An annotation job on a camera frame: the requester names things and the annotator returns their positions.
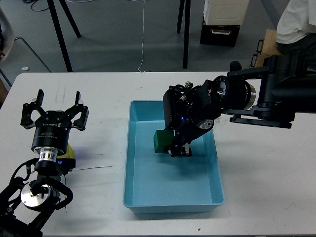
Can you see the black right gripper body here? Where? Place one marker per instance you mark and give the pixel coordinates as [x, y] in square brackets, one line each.
[189, 112]

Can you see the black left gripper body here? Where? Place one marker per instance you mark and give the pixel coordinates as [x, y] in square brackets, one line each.
[52, 131]

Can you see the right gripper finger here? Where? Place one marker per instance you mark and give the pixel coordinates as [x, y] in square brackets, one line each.
[180, 148]

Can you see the green cube block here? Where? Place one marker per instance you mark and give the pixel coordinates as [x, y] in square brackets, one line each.
[163, 140]

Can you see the yellow cube block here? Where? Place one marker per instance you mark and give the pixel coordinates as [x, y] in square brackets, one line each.
[68, 160]

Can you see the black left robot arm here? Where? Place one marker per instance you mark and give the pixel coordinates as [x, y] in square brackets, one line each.
[27, 203]

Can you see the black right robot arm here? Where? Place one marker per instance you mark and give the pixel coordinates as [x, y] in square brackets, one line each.
[270, 95]

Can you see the light blue plastic bin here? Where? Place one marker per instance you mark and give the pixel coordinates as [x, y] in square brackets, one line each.
[159, 183]

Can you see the white plastic container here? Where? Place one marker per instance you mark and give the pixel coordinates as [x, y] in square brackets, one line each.
[225, 12]

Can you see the black tripod legs right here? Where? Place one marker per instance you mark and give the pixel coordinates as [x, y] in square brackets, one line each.
[184, 14]

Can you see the person in white shirt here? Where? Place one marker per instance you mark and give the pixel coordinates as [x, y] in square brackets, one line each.
[296, 31]

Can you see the black case with handle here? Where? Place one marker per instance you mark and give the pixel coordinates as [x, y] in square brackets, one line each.
[220, 35]

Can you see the wooden box with handles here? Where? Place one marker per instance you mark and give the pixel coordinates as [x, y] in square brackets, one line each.
[266, 47]

